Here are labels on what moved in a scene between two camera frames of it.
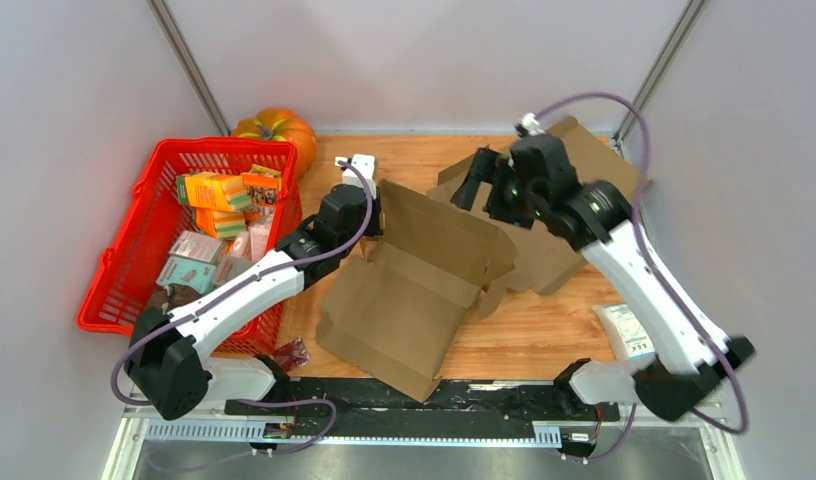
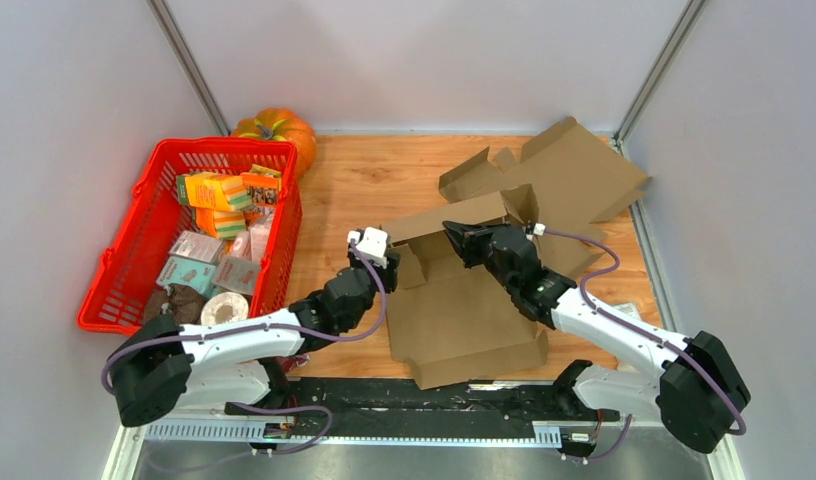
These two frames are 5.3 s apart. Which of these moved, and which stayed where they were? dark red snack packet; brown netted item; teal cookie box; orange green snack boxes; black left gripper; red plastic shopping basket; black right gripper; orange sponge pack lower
Moved: black left gripper; black right gripper
Stayed: red plastic shopping basket; orange green snack boxes; brown netted item; orange sponge pack lower; dark red snack packet; teal cookie box
